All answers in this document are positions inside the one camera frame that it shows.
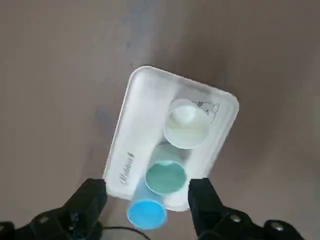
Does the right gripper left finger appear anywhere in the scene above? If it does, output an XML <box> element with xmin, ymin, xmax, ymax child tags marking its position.
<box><xmin>0</xmin><ymin>177</ymin><xmax>109</xmax><ymax>240</ymax></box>

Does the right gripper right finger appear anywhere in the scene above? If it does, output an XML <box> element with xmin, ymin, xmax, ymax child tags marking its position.
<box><xmin>187</xmin><ymin>177</ymin><xmax>307</xmax><ymax>240</ymax></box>

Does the small green cup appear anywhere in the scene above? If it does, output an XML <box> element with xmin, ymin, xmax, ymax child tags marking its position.
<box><xmin>144</xmin><ymin>141</ymin><xmax>188</xmax><ymax>196</ymax></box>

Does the small blue cup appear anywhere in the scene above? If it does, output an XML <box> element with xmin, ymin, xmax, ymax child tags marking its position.
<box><xmin>126</xmin><ymin>179</ymin><xmax>168</xmax><ymax>230</ymax></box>

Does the small white cup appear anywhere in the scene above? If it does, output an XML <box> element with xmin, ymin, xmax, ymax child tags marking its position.
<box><xmin>162</xmin><ymin>98</ymin><xmax>211</xmax><ymax>150</ymax></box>

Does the white printed tray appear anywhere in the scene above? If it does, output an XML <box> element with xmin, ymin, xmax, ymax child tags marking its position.
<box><xmin>102</xmin><ymin>65</ymin><xmax>240</xmax><ymax>213</ymax></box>

